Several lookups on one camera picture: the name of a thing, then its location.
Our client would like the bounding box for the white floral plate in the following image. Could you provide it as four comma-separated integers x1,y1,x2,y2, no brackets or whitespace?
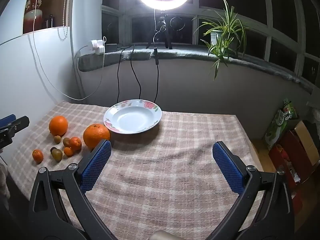
103,99,162,134

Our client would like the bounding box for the thin white cable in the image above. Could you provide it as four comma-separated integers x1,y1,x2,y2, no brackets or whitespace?
32,0,105,101

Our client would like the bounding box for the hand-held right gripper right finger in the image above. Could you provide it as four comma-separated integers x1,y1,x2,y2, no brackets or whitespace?
207,141,295,240

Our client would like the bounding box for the brown cardboard box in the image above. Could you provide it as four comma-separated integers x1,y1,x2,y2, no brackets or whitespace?
294,120,320,167

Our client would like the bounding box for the plant pot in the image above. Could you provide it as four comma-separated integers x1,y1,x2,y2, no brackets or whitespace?
210,30,225,47

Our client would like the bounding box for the medium tangerine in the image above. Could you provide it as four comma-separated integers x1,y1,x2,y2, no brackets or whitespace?
69,136,82,151

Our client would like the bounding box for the black tripod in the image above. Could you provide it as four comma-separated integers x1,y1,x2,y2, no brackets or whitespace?
146,10,173,50

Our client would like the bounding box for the grey windowsill cloth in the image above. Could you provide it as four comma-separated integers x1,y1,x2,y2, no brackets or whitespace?
78,44,317,94

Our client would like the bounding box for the spider plant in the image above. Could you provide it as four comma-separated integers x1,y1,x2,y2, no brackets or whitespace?
194,0,249,80

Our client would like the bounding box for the red vase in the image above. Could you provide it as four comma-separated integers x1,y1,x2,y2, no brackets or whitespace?
25,0,45,33

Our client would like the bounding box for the white window frame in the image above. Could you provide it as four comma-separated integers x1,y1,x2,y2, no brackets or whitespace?
101,0,320,85

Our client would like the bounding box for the red box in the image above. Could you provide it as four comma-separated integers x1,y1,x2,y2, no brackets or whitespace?
269,130,315,183

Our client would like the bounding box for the white power strip cord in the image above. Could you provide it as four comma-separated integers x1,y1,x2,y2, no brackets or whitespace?
74,44,91,99

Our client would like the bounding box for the green snack bag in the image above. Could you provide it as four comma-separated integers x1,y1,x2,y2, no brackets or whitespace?
265,99,299,150

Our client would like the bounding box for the bumpy large orange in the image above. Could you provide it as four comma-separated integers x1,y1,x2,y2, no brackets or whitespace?
83,123,111,150

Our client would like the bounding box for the black cable with inline switch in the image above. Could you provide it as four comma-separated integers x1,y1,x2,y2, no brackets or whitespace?
152,29,160,102

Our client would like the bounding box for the white power strip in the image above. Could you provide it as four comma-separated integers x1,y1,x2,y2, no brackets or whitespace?
89,39,107,55

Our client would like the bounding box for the smooth large orange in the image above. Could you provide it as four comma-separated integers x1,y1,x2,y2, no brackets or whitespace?
49,115,69,136

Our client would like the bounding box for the small tangerine with green stem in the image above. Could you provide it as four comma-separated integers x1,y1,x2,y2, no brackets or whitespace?
32,149,44,163

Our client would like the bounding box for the pink checkered blanket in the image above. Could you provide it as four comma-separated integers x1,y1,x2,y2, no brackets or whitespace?
7,100,265,240

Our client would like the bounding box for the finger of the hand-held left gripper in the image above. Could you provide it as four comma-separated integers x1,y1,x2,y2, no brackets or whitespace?
0,116,30,150
0,114,17,128

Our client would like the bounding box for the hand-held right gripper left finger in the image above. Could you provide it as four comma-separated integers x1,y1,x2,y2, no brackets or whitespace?
28,139,117,240

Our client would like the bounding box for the white bead cord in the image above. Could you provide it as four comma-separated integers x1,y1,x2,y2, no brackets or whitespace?
58,0,69,40

